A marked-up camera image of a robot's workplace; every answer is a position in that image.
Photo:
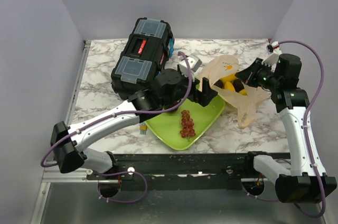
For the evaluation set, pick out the fake yellow banana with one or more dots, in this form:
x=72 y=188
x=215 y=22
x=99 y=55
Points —
x=227 y=84

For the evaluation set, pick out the translucent orange plastic bag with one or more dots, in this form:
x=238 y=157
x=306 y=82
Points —
x=246 y=105

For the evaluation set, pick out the black plastic toolbox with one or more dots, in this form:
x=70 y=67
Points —
x=148 y=48

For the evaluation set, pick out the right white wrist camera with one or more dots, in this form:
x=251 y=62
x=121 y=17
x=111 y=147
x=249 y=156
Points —
x=274 y=52

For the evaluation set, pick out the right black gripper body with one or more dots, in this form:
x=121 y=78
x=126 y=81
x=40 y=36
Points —
x=262 y=75

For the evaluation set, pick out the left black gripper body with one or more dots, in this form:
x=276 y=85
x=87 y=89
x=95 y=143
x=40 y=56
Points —
x=195 y=95

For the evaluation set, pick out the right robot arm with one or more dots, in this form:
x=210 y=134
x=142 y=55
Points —
x=306 y=181

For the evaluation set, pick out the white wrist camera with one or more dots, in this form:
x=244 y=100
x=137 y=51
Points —
x=194 y=64
x=274 y=52

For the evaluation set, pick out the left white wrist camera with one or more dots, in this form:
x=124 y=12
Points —
x=194 y=64

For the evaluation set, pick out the green plastic tray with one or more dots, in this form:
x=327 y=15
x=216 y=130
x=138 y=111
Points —
x=167 y=126

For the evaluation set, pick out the dark purple fake plum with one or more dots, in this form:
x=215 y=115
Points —
x=238 y=85

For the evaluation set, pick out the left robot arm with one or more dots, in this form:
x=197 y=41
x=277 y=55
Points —
x=70 y=144

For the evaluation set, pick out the fake red grape bunch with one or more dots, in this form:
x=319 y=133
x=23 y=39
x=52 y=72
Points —
x=187 y=124

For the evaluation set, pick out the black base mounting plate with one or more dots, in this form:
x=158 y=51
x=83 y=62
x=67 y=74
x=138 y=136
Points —
x=136 y=172

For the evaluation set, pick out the aluminium extrusion rail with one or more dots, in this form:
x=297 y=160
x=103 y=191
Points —
x=53 y=175

